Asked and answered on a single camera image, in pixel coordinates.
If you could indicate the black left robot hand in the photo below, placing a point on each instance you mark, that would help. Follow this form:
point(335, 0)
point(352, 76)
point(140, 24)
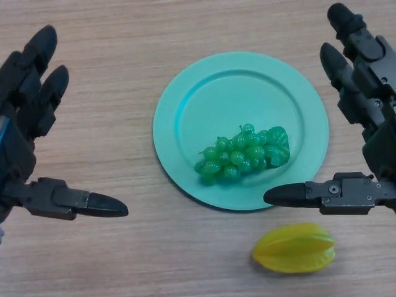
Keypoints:
point(18, 123)

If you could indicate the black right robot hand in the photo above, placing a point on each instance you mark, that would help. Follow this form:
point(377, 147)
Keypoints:
point(383, 139)

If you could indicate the green grapes bunch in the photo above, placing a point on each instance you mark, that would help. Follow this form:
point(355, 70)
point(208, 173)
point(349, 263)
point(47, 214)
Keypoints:
point(244, 154)

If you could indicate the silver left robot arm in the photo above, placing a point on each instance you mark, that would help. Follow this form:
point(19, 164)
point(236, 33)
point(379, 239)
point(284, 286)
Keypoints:
point(1, 235)

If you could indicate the green round plate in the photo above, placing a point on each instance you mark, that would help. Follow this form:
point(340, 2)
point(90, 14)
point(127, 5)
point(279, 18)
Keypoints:
point(235, 96)

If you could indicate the yellow starfruit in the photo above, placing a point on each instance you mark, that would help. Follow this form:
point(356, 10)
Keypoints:
point(294, 249)

